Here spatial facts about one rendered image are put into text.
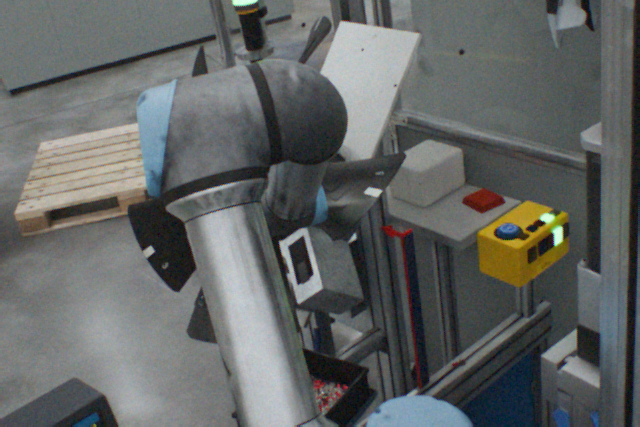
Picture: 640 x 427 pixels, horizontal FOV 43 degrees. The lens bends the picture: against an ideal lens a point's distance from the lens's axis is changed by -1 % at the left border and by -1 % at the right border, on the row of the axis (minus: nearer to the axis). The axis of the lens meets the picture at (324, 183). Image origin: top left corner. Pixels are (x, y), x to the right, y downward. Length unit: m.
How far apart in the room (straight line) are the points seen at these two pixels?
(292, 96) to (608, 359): 0.41
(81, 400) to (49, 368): 2.37
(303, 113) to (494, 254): 0.79
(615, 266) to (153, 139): 0.46
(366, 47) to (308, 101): 1.04
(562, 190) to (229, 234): 1.35
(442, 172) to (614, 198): 1.42
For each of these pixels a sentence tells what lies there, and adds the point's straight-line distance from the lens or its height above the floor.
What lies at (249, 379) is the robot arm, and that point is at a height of 1.35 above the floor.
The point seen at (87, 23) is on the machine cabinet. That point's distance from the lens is 7.05.
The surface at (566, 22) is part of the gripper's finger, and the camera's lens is 1.27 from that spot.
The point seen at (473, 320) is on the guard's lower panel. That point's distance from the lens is 2.55.
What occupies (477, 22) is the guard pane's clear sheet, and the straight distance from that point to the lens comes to 2.09.
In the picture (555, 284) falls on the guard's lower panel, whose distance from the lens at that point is 2.25.
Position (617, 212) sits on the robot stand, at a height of 1.52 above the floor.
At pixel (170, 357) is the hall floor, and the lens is 3.26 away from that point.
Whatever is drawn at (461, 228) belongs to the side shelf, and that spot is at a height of 0.86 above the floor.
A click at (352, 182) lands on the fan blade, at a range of 1.49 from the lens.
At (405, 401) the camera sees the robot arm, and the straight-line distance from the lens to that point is 0.92.
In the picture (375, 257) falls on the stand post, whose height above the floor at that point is 0.81.
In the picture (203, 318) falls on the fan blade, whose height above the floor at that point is 0.99.
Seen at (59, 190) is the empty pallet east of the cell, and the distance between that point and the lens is 4.60.
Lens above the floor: 1.88
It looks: 26 degrees down
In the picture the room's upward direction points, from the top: 9 degrees counter-clockwise
